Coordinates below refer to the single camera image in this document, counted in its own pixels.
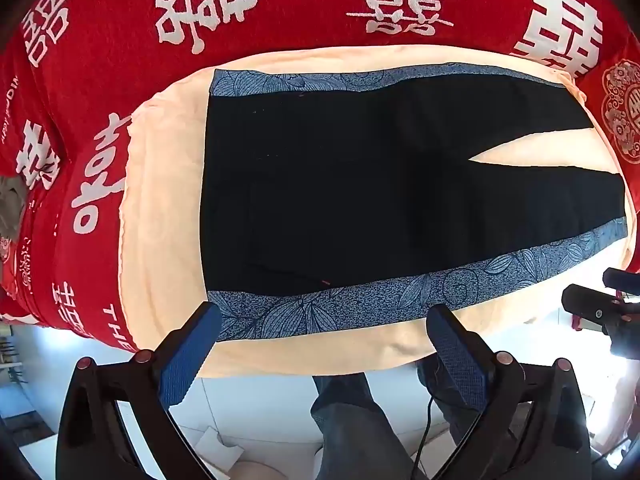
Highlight white rack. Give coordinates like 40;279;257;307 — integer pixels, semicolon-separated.
0;324;27;377

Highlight grey cloth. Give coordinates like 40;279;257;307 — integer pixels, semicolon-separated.
0;175;28;241

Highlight peach blanket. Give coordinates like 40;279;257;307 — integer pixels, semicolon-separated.
119;44;640;378

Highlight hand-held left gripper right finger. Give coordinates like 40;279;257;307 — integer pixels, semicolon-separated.
425;304;593;480

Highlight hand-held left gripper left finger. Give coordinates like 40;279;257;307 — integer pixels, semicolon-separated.
55;302;223;480

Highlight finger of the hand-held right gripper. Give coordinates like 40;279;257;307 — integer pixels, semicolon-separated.
561;284;632;332
602;268;640;292

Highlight black cable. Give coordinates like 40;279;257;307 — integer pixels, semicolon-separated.
410;394;437;480

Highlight black pants with blue floral stripes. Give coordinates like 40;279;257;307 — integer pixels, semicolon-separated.
199;62;628;343

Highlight red printed blanket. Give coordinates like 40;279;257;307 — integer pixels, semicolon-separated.
0;0;640;356

